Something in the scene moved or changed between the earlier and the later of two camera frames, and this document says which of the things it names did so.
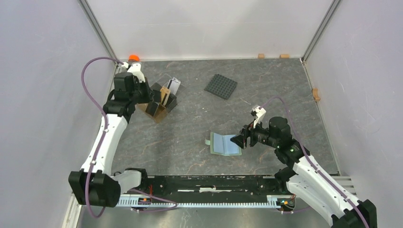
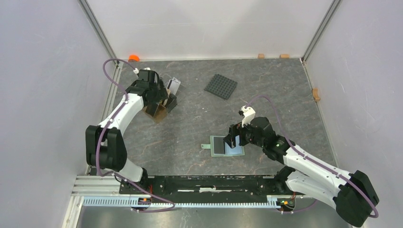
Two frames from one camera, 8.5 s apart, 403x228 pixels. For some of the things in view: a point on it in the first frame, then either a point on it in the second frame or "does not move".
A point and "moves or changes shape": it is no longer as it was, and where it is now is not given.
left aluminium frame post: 98,28 does not move
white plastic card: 157,96 moves or changes shape
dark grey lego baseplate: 221,86 does not move
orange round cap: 133,58 does not move
